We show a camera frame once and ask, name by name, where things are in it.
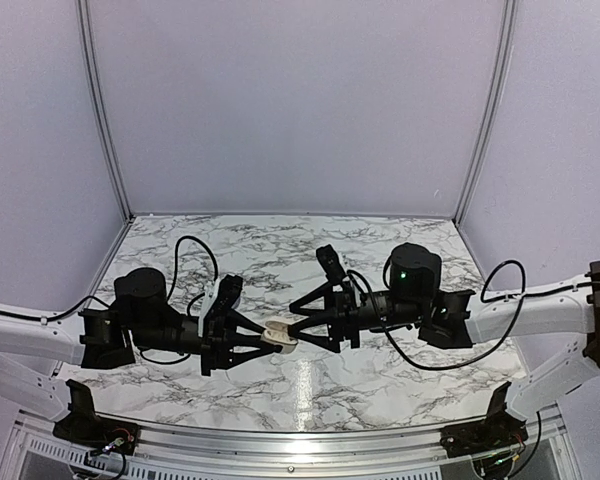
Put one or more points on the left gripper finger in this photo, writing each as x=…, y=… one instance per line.
x=230, y=359
x=236, y=321

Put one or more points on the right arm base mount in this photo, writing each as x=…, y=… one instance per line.
x=498, y=429

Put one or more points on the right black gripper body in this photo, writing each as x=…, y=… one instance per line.
x=349, y=316

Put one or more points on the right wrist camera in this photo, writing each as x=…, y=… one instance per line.
x=333, y=269

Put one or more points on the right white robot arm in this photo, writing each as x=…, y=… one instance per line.
x=567, y=306

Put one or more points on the aluminium frame post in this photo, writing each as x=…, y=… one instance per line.
x=96, y=93
x=497, y=84

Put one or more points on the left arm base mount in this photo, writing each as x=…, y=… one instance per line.
x=83, y=426

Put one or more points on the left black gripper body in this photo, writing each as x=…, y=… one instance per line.
x=152, y=338

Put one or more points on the right aluminium frame post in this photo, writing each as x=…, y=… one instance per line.
x=497, y=84

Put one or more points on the white charging case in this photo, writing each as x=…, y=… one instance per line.
x=277, y=333

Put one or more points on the left aluminium frame post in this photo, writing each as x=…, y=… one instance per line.
x=96, y=93

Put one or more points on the aluminium front rail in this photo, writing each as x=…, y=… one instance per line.
x=177, y=452

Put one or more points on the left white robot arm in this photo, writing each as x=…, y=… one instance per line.
x=58, y=337

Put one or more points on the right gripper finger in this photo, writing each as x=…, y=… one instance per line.
x=316, y=301
x=326, y=342

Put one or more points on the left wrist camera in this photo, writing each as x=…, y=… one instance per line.
x=217, y=303

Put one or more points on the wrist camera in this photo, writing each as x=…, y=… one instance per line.
x=333, y=269
x=217, y=303

